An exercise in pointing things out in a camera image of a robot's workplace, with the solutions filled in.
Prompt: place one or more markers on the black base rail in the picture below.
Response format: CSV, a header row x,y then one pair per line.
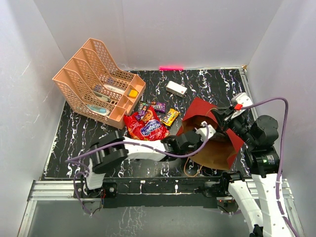
x,y
203,192

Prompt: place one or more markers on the orange yellow block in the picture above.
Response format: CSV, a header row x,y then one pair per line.
x,y
132,93

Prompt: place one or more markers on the small white red box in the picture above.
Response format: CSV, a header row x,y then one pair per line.
x,y
176,89

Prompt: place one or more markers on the yellow peanut candy packet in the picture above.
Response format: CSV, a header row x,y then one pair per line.
x,y
170,117

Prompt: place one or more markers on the white packet in organizer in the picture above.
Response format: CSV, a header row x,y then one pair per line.
x,y
114,89

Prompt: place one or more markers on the pink plastic file organizer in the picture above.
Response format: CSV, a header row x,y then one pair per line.
x,y
82,79

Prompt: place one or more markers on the purple candy packet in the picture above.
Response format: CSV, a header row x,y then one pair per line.
x,y
159,106

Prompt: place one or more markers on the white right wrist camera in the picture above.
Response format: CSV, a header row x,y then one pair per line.
x,y
240,101

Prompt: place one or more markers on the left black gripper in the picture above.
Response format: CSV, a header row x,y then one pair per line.
x,y
201,143

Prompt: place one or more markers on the red brown paper bag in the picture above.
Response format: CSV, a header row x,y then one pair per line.
x,y
222,148

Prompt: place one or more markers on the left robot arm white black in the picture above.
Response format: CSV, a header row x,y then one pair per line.
x,y
114,149

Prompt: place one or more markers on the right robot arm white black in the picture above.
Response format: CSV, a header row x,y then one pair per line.
x,y
268,217

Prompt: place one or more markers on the brown chocolate candy packet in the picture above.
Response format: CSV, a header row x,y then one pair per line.
x,y
143,107

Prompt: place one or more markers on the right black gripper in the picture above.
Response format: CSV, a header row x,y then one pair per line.
x,y
221,114

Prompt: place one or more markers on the blue white item in organizer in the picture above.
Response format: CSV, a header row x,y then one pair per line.
x,y
99,110

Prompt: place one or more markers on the red candy bag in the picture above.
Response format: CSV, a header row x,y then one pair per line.
x,y
147,128

